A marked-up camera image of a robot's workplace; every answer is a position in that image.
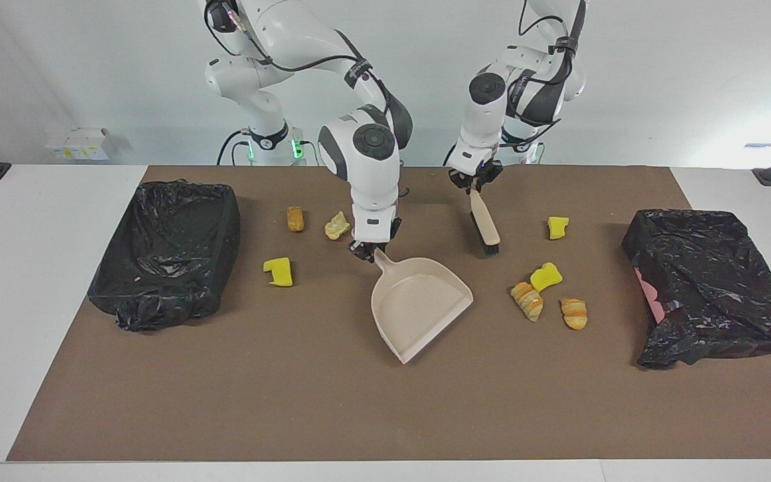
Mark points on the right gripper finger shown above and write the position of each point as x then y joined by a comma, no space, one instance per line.
375,254
357,249

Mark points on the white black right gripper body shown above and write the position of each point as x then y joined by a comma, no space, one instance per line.
372,224

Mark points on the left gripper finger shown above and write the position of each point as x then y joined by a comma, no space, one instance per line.
462,185
486,183

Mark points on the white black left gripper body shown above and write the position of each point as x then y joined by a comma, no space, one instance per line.
472,157

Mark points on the pale yellow scrap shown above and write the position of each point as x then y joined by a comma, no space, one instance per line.
336,226

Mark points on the beige brush with black bristles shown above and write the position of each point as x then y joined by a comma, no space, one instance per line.
486,224

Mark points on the brown bread roll toy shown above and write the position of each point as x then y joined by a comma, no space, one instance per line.
296,219

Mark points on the beige plastic dustpan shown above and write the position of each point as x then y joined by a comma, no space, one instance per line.
419,308

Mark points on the notched yellow sponge piece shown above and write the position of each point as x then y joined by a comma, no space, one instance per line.
281,273

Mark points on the small yellow sponge piece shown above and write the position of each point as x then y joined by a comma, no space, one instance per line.
557,227

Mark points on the yellow sponge with green backing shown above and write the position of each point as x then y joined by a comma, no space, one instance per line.
546,277

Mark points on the orange striped croissant toy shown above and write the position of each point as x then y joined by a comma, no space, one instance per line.
528,302
574,314

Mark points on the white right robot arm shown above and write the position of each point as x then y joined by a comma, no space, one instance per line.
372,174

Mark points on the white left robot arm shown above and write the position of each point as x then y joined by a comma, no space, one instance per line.
479,127

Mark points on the left black lined bin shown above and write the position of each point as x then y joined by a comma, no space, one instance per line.
158,268

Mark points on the black lined bin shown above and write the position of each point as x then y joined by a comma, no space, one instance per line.
158,268
713,288

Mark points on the pink bin box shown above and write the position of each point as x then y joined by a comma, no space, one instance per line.
653,301

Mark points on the right black lined bin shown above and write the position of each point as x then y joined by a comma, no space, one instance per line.
713,288

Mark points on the brown table mat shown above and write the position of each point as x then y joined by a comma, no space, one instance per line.
385,402

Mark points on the white wall socket box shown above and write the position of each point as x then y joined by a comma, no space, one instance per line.
81,144

